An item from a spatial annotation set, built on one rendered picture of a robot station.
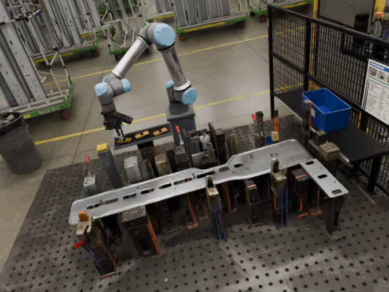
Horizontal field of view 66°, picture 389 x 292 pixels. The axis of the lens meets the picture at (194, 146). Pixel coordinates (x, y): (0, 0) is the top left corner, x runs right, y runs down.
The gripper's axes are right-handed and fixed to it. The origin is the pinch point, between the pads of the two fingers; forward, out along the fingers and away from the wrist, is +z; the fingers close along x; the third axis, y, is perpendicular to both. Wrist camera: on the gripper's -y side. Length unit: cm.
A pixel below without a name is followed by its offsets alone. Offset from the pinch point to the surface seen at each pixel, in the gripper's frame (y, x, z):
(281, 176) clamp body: -89, 32, 13
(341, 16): -193, -215, 4
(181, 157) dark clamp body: -34.9, 7.6, 13.1
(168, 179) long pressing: -27.9, 21.0, 18.1
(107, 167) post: 13.7, 6.9, 16.6
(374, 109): -142, 1, -2
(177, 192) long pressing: -34, 32, 18
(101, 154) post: 13.8, 7.6, 5.9
